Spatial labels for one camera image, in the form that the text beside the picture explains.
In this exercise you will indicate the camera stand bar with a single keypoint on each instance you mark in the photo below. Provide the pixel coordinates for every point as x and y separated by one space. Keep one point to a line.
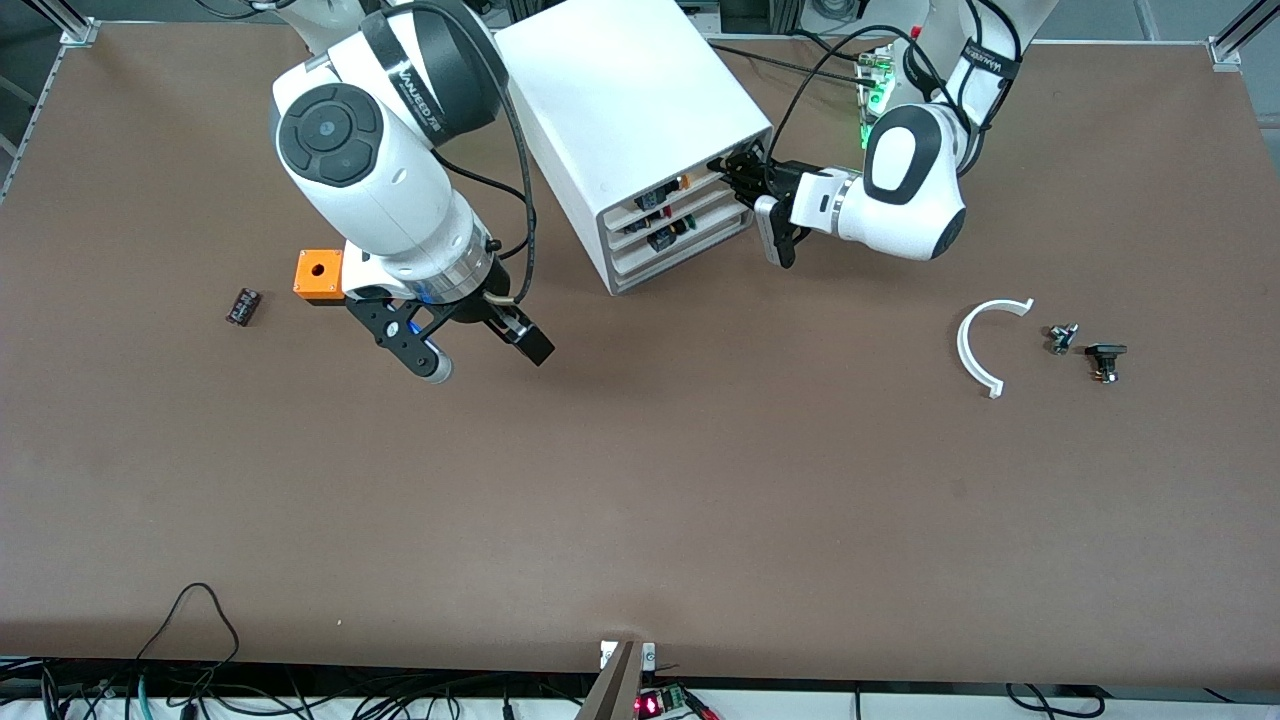
615 690

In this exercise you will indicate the yellow push button switch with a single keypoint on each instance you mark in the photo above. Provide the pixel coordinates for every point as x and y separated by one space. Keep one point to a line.
655 197

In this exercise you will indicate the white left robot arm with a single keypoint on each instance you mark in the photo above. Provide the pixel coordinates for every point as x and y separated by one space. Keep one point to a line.
910 190

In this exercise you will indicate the aluminium frame profile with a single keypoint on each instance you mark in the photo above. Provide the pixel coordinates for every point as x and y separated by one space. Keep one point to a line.
80 33
1225 50

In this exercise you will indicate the small black contact block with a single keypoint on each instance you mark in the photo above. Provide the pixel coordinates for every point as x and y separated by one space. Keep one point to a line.
243 307

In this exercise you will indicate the small black switch part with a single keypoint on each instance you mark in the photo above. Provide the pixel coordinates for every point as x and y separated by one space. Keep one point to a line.
1105 352

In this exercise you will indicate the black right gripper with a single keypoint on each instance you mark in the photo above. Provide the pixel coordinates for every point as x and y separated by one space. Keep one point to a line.
478 311

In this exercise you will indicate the small metal switch part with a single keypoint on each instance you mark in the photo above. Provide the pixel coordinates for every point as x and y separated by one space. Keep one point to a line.
1061 339

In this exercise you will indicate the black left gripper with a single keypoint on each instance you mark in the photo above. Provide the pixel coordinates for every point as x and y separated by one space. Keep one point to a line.
771 181

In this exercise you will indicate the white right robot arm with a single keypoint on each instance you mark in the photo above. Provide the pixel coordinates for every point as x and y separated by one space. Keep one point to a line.
370 170

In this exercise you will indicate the white drawer cabinet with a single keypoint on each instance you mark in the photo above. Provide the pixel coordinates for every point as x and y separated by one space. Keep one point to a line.
620 90

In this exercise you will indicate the small white bracket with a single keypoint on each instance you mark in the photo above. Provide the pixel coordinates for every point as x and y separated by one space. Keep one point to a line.
607 655

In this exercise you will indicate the green push button switch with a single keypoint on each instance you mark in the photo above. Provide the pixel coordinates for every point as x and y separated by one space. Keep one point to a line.
665 238

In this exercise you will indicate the red push button switch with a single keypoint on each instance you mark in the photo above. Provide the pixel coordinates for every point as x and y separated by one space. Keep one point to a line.
650 220

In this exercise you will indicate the circuit board with red light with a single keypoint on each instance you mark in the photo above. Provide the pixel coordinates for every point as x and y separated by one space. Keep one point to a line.
650 705

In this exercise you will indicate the white curved plastic arc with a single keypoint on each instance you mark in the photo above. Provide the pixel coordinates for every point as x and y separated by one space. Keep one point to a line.
962 347

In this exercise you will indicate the orange button enclosure box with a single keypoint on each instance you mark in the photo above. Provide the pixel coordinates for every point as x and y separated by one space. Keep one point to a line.
315 272

